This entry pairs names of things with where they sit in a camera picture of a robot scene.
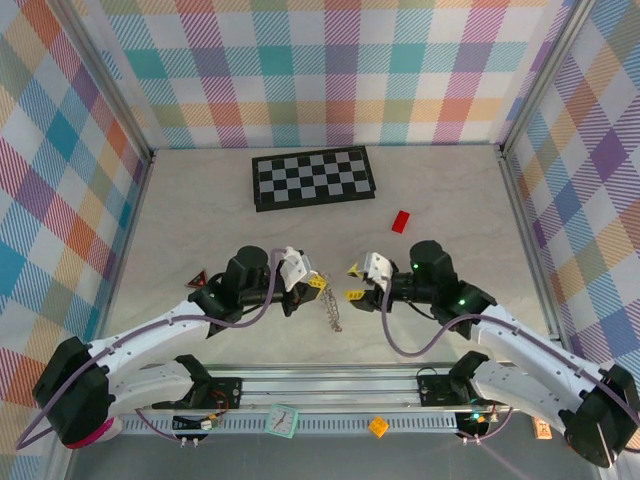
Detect pink cup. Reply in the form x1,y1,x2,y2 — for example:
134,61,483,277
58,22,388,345
64,417,124,450

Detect silver key rings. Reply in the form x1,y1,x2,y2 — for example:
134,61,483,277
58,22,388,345
318,271,345,334

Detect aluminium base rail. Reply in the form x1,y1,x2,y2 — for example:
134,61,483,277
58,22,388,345
149,367,609,410

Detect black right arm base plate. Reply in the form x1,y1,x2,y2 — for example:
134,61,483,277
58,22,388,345
417,375,509,407

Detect grey slotted cable duct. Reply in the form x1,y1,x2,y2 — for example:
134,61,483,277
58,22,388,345
121,416,460,435

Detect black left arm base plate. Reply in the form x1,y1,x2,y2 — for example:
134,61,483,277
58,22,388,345
204,377,244,410

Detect aluminium table side rail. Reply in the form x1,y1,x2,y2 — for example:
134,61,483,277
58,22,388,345
497,144,571,369
97,149,156,351

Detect black grey chessboard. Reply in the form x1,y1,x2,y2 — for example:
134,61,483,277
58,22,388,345
251,145,379,214

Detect teal toy clock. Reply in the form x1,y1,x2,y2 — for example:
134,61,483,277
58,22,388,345
264,403,300,440

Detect aluminium frame post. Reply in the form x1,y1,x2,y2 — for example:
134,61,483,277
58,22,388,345
58,0,156,164
494,0,591,159

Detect red black power wires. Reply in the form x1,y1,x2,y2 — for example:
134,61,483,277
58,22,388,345
202,388,232,430
469,394,502,426

